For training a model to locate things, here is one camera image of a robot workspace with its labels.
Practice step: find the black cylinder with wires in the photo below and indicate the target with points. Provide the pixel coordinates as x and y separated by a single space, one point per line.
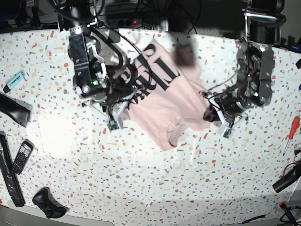
288 179

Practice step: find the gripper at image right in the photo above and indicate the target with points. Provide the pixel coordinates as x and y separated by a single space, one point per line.
226 110

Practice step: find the black clamp at table edge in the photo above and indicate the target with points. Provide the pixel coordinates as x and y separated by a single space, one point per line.
111 36

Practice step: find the red handled screwdriver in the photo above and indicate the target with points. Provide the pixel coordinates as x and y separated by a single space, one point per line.
294 127

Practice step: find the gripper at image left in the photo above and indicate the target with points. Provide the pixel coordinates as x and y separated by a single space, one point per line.
110 101

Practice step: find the power strip with red switch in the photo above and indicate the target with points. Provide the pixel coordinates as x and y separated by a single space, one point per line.
122 23

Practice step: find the light blue highlighter marker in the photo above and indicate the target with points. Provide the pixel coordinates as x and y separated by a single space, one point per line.
13 81

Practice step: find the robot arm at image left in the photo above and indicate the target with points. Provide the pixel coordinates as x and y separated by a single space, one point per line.
104 79

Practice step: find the black game controller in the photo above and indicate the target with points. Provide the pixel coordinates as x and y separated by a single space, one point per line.
47 203

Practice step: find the long black bar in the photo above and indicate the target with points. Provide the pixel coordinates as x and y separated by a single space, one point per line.
9 175

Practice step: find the pink T-shirt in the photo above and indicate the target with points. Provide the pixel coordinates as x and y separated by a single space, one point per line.
172 101

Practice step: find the red and black tool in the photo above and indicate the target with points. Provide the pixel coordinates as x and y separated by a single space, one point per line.
288 214

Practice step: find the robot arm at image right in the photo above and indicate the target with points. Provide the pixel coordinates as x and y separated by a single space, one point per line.
255 58

